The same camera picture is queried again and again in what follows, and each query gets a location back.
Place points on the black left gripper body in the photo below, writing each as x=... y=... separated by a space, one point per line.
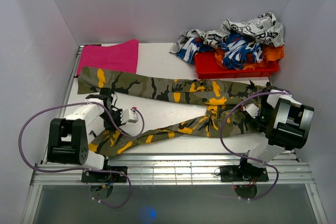
x=116 y=116

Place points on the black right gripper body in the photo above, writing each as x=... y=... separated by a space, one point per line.
x=260 y=121

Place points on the camouflage yellow green trousers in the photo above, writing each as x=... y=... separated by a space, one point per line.
x=218 y=96

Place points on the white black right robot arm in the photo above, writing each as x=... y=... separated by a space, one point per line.
x=286 y=124

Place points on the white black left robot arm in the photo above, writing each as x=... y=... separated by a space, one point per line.
x=68 y=137

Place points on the folded pink trousers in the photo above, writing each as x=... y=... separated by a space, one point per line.
x=121 y=57

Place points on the orange trousers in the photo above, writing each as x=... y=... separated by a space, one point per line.
x=269 y=54

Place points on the blue white patterned trousers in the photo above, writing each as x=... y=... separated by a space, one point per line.
x=235 y=51

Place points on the newspaper print trousers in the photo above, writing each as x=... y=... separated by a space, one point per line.
x=264 y=29

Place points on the red plastic tray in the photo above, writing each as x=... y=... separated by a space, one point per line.
x=207 y=68

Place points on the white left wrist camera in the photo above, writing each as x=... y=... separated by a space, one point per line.
x=128 y=116

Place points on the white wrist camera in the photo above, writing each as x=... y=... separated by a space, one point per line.
x=251 y=111
x=128 y=116

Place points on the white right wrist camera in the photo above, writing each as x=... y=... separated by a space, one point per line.
x=251 y=111

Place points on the aluminium table frame rail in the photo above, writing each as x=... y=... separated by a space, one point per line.
x=182 y=161

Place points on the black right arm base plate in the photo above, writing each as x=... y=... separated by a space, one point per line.
x=234 y=173

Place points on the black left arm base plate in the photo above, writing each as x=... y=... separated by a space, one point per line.
x=99 y=177

